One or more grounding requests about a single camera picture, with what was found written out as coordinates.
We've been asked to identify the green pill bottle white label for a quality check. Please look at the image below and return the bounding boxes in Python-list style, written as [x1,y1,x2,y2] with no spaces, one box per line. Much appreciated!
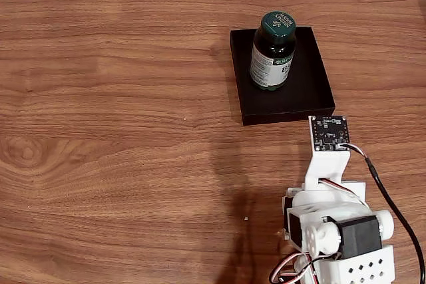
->
[249,11,298,92]

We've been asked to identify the shallow black cardboard box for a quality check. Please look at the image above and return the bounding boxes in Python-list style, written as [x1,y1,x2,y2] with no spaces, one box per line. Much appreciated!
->
[229,26,337,127]

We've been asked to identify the red white black gripper wire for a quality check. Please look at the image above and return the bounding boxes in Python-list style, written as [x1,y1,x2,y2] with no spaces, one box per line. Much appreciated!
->
[318,178,371,209]

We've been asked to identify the white printed camera mount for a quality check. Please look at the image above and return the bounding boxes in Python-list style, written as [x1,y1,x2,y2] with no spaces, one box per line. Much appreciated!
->
[304,149,352,192]

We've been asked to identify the black camera cable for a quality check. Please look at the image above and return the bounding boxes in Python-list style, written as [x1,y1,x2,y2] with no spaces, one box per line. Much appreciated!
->
[339,143,426,279]

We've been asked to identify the bare camera circuit board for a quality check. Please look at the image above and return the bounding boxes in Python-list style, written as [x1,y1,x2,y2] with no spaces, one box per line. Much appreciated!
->
[308,114,351,153]

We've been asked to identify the looped red white black wire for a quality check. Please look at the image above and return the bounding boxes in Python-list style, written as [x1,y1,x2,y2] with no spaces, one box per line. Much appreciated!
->
[268,251,334,284]

